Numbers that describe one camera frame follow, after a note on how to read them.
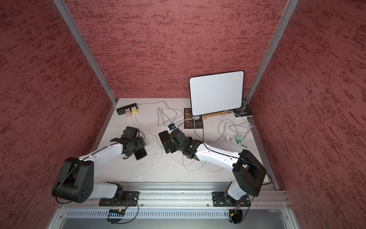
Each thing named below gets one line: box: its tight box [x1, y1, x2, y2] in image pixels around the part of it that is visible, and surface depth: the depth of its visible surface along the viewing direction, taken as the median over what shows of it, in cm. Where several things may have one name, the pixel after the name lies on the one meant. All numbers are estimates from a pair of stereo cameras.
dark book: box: [183, 107, 204, 129], surface depth 109 cm
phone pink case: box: [133, 146, 147, 160], surface depth 90 cm
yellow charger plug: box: [131, 108, 138, 115], surface depth 113 cm
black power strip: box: [116, 103, 139, 115], surface depth 113 cm
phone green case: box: [158, 130, 171, 154], surface depth 98 cm
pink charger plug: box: [125, 110, 133, 118], surface depth 112 cm
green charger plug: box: [234, 134, 244, 143], surface depth 93 cm
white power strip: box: [225, 134, 250, 150], surface depth 96 cm
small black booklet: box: [232, 106, 254, 117], surface depth 113 cm
